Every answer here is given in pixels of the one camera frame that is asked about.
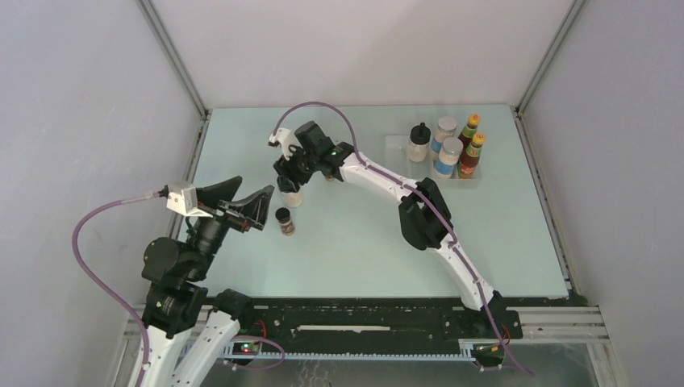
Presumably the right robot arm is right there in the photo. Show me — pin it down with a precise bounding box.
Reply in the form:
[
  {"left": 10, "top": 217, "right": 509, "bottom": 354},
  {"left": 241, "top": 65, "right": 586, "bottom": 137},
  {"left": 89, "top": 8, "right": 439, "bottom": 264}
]
[{"left": 269, "top": 121, "right": 507, "bottom": 337}]

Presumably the purple cable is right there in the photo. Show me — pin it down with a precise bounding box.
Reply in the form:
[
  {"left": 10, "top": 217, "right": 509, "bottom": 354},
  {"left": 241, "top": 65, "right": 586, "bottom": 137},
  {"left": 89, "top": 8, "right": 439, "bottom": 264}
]
[
  {"left": 272, "top": 101, "right": 536, "bottom": 377},
  {"left": 72, "top": 192, "right": 169, "bottom": 387}
]

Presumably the small dark pepper bottle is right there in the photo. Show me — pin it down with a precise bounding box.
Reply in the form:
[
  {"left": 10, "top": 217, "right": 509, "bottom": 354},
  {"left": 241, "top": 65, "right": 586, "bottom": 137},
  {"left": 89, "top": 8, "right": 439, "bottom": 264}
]
[{"left": 275, "top": 207, "right": 295, "bottom": 236}]

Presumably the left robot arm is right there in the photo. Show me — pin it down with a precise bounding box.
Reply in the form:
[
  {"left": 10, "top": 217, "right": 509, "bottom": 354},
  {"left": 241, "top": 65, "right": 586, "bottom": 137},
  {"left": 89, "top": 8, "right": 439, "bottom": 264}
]
[{"left": 128, "top": 176, "right": 274, "bottom": 386}]

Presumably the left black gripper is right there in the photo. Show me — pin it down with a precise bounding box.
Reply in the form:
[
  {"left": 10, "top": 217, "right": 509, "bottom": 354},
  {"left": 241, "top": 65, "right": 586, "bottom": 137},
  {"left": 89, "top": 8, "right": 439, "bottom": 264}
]
[{"left": 188, "top": 175, "right": 274, "bottom": 279}]

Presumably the sauce bottle yellow cap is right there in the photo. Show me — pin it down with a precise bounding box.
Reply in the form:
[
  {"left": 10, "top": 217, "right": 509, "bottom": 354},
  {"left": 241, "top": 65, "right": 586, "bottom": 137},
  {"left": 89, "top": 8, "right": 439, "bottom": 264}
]
[
  {"left": 457, "top": 132, "right": 486, "bottom": 179},
  {"left": 457, "top": 114, "right": 481, "bottom": 149}
]

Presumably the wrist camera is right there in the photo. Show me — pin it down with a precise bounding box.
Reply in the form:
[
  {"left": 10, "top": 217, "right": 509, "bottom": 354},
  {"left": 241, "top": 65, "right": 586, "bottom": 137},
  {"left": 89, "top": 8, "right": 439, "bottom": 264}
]
[
  {"left": 268, "top": 127, "right": 297, "bottom": 160},
  {"left": 158, "top": 181, "right": 214, "bottom": 218}
]

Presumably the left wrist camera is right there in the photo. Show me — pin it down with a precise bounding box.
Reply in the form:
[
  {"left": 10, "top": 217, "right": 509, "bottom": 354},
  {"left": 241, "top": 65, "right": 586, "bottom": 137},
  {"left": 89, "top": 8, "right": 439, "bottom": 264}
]
[{"left": 158, "top": 181, "right": 214, "bottom": 218}]

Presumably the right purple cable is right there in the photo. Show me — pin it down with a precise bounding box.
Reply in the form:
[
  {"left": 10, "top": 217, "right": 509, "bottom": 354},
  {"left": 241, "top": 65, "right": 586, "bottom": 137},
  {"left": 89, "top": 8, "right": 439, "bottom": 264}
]
[{"left": 272, "top": 101, "right": 536, "bottom": 377}]

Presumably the circuit board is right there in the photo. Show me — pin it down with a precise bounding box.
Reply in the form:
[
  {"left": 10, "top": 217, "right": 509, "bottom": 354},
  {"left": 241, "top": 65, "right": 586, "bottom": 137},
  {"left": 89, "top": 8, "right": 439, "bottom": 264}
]
[
  {"left": 230, "top": 341, "right": 262, "bottom": 359},
  {"left": 471, "top": 343, "right": 506, "bottom": 360}
]

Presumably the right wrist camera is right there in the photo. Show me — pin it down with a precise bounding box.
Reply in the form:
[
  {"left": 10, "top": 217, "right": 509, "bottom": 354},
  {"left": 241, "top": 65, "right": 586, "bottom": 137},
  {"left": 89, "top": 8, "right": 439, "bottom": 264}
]
[{"left": 268, "top": 127, "right": 297, "bottom": 160}]

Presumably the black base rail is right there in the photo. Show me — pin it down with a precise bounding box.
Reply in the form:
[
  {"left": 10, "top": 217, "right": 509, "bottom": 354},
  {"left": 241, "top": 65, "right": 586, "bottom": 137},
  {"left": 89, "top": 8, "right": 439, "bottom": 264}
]
[{"left": 239, "top": 298, "right": 523, "bottom": 356}]

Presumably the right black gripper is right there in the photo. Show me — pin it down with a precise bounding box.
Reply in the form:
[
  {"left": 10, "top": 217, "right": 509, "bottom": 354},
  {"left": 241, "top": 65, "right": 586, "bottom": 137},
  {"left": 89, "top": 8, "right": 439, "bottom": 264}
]
[{"left": 275, "top": 139, "right": 321, "bottom": 193}]

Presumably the right circuit board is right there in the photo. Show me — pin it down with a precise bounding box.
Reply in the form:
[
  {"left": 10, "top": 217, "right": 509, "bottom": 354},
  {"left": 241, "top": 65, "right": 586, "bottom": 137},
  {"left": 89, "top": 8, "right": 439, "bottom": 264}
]
[{"left": 471, "top": 343, "right": 506, "bottom": 360}]

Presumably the left circuit board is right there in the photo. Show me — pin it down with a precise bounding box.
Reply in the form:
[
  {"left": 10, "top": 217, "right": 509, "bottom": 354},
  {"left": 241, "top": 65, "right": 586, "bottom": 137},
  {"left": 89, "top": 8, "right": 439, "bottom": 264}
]
[{"left": 230, "top": 341, "right": 262, "bottom": 359}]

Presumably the black lid salt shaker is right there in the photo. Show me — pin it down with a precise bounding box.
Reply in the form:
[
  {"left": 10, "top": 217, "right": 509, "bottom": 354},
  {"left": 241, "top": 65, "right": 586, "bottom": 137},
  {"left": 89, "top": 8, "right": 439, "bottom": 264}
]
[
  {"left": 409, "top": 123, "right": 432, "bottom": 163},
  {"left": 282, "top": 190, "right": 304, "bottom": 208}
]

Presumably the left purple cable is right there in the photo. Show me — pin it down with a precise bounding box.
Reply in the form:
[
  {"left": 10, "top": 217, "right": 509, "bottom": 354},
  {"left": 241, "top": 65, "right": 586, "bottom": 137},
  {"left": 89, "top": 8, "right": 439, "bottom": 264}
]
[{"left": 72, "top": 192, "right": 169, "bottom": 387}]

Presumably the clear plastic organizer tray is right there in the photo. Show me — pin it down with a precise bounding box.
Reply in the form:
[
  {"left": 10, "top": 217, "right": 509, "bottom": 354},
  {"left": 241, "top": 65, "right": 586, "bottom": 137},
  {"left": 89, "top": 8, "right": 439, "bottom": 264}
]
[{"left": 384, "top": 135, "right": 485, "bottom": 188}]

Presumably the blue label spice jar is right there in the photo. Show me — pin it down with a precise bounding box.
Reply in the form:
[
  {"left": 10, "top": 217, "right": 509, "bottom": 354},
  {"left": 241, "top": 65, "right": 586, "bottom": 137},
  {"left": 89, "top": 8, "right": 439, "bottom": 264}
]
[
  {"left": 434, "top": 137, "right": 463, "bottom": 179},
  {"left": 430, "top": 116, "right": 457, "bottom": 160}
]

